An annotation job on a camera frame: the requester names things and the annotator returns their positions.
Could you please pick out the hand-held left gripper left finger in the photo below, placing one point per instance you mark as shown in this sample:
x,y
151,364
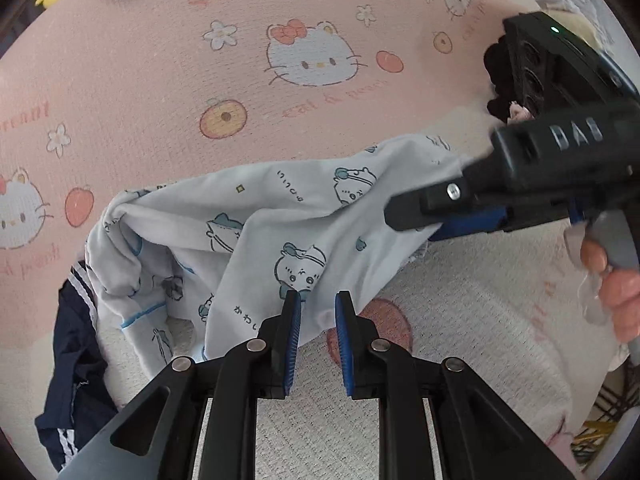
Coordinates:
x,y
292,345

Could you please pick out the yellow lattice frame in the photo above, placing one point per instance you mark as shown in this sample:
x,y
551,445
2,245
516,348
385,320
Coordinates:
x,y
600,430

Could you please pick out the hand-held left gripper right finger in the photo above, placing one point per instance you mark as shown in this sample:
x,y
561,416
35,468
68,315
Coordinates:
x,y
344,350

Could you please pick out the pink printed pajama pants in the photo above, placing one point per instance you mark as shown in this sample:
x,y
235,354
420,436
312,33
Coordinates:
x,y
517,112

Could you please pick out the black garment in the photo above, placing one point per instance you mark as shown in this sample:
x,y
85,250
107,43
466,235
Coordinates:
x,y
502,75

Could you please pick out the navy white-striped garment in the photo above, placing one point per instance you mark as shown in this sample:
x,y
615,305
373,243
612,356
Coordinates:
x,y
75,360

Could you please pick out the light blue printed pajama pants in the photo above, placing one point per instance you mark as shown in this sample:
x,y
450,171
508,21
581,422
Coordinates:
x,y
300,200

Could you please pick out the person's right hand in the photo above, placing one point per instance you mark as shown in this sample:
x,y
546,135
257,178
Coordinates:
x,y
622,300

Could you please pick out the pink cat-print blanket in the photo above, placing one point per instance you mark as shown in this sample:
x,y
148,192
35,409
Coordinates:
x,y
150,85

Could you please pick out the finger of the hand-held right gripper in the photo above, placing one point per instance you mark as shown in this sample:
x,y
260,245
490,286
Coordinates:
x,y
470,225
430,202

